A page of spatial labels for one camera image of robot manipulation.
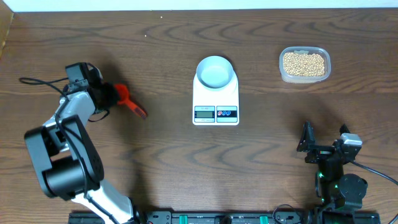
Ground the red measuring scoop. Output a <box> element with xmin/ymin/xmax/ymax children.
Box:
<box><xmin>114</xmin><ymin>84</ymin><xmax>147</xmax><ymax>119</ymax></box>

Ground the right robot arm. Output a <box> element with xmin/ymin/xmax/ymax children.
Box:
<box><xmin>297</xmin><ymin>121</ymin><xmax>381</xmax><ymax>224</ymax></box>

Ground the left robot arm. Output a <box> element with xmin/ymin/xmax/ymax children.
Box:
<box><xmin>24</xmin><ymin>80</ymin><xmax>141</xmax><ymax>223</ymax></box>

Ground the white digital kitchen scale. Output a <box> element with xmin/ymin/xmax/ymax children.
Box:
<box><xmin>192</xmin><ymin>72</ymin><xmax>240</xmax><ymax>126</ymax></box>

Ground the white round bowl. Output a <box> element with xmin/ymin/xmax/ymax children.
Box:
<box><xmin>196</xmin><ymin>55</ymin><xmax>234</xmax><ymax>89</ymax></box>

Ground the clear plastic container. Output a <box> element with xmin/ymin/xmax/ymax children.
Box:
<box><xmin>279</xmin><ymin>47</ymin><xmax>331</xmax><ymax>84</ymax></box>

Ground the pile of soybeans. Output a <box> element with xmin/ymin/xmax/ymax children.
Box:
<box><xmin>282</xmin><ymin>52</ymin><xmax>325</xmax><ymax>77</ymax></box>

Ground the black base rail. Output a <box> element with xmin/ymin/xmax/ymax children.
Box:
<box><xmin>68</xmin><ymin>210</ymin><xmax>382</xmax><ymax>224</ymax></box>

